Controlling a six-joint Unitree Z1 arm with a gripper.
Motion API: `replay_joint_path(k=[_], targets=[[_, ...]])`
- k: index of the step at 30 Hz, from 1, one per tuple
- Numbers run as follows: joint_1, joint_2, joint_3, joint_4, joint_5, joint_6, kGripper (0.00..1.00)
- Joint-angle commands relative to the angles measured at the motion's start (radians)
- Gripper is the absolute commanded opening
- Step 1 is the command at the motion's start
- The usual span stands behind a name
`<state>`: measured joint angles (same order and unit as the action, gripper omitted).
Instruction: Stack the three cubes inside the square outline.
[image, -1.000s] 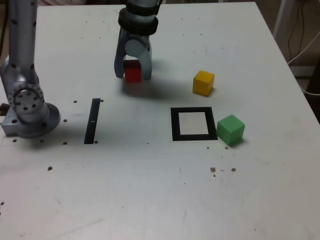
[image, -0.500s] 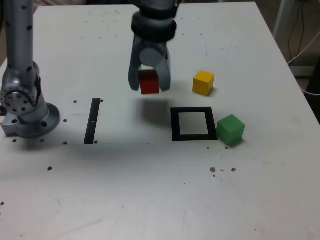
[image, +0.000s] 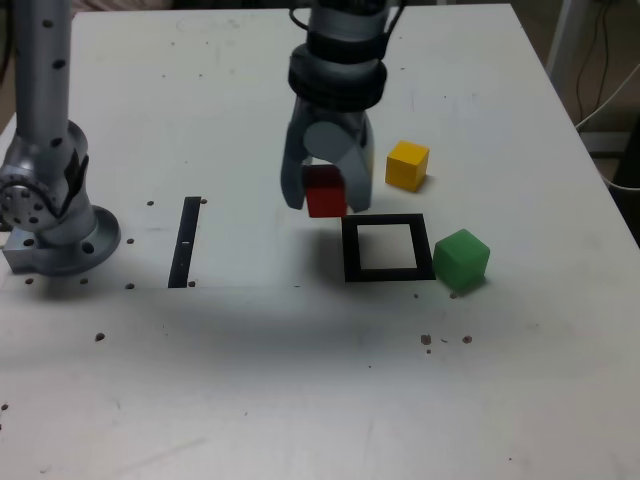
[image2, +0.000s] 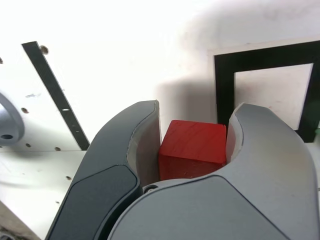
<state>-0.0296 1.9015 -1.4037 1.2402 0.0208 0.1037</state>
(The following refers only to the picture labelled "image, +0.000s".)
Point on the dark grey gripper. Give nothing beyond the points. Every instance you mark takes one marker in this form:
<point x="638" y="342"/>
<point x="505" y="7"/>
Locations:
<point x="330" y="111"/>

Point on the red cube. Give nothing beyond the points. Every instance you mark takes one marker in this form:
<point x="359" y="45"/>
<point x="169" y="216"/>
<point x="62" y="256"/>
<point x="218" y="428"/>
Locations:
<point x="325" y="200"/>

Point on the yellow cube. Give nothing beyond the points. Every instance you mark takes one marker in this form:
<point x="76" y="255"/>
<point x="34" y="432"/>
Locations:
<point x="406" y="167"/>

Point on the green cube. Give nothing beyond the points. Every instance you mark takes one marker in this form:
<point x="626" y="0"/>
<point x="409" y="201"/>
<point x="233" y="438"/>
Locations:
<point x="460" y="260"/>

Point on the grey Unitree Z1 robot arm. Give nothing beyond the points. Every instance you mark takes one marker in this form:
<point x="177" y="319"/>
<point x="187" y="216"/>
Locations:
<point x="42" y="100"/>

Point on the black tape square outline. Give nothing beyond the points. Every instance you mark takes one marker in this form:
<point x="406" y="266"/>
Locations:
<point x="390" y="219"/>

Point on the black tape strip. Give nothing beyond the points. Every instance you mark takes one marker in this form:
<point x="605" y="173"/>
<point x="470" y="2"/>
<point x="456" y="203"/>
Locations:
<point x="187" y="220"/>

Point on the white furniture post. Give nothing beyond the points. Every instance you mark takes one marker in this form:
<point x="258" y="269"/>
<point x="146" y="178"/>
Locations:
<point x="560" y="40"/>

